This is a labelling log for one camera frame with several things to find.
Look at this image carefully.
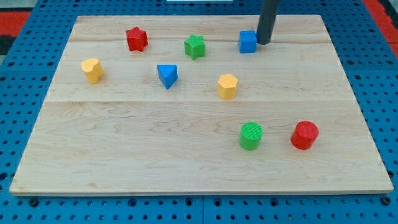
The yellow hexagon block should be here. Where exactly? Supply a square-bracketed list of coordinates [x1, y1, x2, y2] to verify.
[217, 73, 238, 100]

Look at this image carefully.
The blue triangle block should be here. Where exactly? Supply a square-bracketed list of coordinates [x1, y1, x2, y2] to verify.
[157, 64, 178, 90]

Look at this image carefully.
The green cylinder block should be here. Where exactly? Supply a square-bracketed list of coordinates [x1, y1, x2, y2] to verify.
[239, 121, 263, 151]

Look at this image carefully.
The light wooden board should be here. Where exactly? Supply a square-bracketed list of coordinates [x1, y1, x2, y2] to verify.
[10, 15, 394, 196]

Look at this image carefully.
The green star block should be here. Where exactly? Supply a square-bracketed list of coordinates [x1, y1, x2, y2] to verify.
[184, 34, 205, 60]

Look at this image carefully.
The blue cube block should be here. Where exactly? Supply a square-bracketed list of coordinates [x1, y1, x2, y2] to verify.
[238, 30, 257, 54]

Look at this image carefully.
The red star block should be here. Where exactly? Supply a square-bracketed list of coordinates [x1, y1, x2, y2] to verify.
[125, 27, 148, 52]

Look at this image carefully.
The red cylinder block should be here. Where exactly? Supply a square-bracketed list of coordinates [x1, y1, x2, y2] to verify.
[290, 121, 319, 150]

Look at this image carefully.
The yellow heart block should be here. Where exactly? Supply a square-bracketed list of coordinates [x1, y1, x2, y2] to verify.
[80, 58, 104, 84]

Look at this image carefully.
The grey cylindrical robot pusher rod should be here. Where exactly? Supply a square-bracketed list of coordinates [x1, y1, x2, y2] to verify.
[256, 0, 280, 45]

